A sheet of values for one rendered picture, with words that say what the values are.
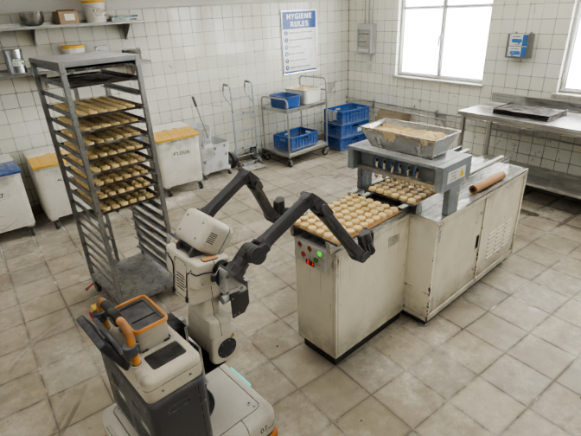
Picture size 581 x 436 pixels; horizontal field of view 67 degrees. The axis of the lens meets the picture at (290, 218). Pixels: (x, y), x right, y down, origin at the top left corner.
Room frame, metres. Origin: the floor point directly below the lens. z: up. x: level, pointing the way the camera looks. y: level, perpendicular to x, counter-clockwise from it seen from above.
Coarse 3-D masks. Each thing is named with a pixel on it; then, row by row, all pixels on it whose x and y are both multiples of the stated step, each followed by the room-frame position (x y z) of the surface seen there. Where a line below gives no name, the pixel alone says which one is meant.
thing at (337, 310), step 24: (408, 216) 2.49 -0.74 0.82; (312, 240) 2.20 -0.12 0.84; (384, 240) 2.33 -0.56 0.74; (336, 264) 2.06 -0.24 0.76; (360, 264) 2.19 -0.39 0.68; (384, 264) 2.34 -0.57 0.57; (312, 288) 2.20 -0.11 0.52; (336, 288) 2.06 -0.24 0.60; (360, 288) 2.19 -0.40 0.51; (384, 288) 2.35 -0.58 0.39; (312, 312) 2.20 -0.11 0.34; (336, 312) 2.06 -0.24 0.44; (360, 312) 2.20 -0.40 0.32; (384, 312) 2.36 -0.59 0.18; (312, 336) 2.21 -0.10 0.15; (336, 336) 2.06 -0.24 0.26; (360, 336) 2.20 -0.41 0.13; (336, 360) 2.10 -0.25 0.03
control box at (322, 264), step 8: (296, 240) 2.25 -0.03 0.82; (304, 240) 2.21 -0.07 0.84; (296, 248) 2.25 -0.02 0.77; (304, 248) 2.20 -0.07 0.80; (312, 248) 2.15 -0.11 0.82; (320, 248) 2.11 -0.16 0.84; (304, 256) 2.19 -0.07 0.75; (312, 256) 2.15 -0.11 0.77; (328, 256) 2.09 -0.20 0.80; (320, 264) 2.10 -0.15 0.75; (328, 264) 2.09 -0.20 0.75
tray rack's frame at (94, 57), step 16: (32, 64) 3.10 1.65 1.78; (48, 64) 2.77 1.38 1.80; (64, 64) 2.65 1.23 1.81; (80, 64) 2.71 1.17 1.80; (48, 112) 3.11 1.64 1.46; (48, 128) 3.11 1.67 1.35; (64, 176) 3.10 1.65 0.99; (80, 224) 3.11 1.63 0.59; (80, 240) 3.11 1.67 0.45; (112, 240) 3.26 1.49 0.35; (144, 256) 3.34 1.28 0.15; (96, 272) 3.10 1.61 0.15; (128, 272) 3.08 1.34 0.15; (144, 272) 3.07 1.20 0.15; (160, 272) 3.05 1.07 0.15; (96, 288) 3.03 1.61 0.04; (112, 288) 2.86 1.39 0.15; (128, 288) 2.85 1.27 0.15; (144, 288) 2.84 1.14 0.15; (160, 288) 2.83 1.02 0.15
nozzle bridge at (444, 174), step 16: (352, 144) 2.91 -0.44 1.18; (368, 144) 2.89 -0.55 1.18; (352, 160) 2.87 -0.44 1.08; (368, 160) 2.87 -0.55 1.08; (400, 160) 2.58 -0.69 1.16; (416, 160) 2.52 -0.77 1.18; (432, 160) 2.51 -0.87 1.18; (448, 160) 2.49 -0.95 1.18; (464, 160) 2.51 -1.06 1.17; (368, 176) 3.00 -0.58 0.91; (400, 176) 2.61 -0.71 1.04; (432, 176) 2.50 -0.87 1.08; (448, 176) 2.40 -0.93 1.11; (464, 176) 2.53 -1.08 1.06; (448, 192) 2.43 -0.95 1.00; (448, 208) 2.43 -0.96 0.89
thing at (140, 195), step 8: (80, 192) 3.05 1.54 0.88; (136, 192) 2.99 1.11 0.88; (144, 192) 2.98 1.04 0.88; (88, 200) 2.93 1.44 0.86; (112, 200) 2.87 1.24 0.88; (120, 200) 2.85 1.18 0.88; (128, 200) 2.87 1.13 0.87; (136, 200) 2.85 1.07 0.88; (104, 208) 2.72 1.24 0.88; (112, 208) 2.75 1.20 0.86
